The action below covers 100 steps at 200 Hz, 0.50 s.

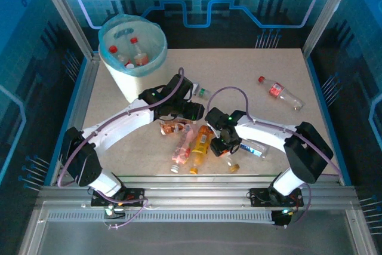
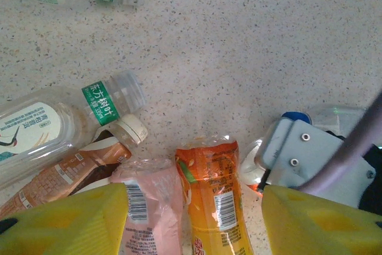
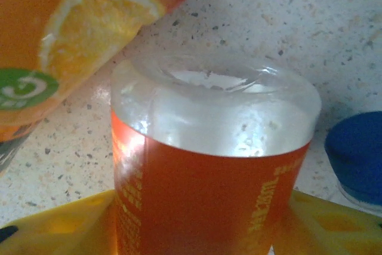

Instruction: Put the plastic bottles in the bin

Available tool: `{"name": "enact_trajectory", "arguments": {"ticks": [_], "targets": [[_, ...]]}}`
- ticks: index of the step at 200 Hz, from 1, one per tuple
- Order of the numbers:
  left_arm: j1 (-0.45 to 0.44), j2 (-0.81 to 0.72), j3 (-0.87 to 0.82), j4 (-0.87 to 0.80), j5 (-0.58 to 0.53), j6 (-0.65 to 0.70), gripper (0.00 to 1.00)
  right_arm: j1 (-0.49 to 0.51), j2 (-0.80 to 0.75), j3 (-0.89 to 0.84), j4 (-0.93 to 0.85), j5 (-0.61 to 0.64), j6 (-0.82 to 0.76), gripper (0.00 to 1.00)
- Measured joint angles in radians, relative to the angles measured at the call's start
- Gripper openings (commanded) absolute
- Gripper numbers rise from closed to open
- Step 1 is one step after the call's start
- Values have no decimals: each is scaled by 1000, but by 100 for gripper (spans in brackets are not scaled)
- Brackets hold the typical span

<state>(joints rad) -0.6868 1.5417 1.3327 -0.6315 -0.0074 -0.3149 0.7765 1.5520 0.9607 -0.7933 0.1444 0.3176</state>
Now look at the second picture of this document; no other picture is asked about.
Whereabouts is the blue-cap water bottle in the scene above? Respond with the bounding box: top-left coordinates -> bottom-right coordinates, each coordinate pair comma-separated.
280,104 -> 369,145

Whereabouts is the brown milk tea bottle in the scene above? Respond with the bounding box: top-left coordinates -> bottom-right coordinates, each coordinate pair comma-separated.
0,113 -> 149,219

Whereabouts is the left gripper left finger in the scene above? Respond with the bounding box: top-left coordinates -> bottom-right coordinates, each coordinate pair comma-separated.
0,182 -> 130,255

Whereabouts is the bird-label green-neck bottle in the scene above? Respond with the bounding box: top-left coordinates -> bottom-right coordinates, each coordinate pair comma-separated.
0,69 -> 147,192

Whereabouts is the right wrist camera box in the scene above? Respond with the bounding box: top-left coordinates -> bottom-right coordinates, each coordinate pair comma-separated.
258,118 -> 377,210

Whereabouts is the small orange-label bottle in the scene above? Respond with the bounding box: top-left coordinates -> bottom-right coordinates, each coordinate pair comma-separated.
240,138 -> 271,196

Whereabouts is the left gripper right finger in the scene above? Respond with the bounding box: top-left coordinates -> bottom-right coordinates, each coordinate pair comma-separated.
261,185 -> 382,255

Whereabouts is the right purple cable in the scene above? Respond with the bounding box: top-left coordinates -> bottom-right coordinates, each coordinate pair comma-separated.
298,87 -> 382,198

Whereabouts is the pink label bottle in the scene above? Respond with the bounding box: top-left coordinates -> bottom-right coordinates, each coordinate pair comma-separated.
109,157 -> 185,255

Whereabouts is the orange juice bottle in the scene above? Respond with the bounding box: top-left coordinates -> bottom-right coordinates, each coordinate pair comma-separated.
174,136 -> 255,255

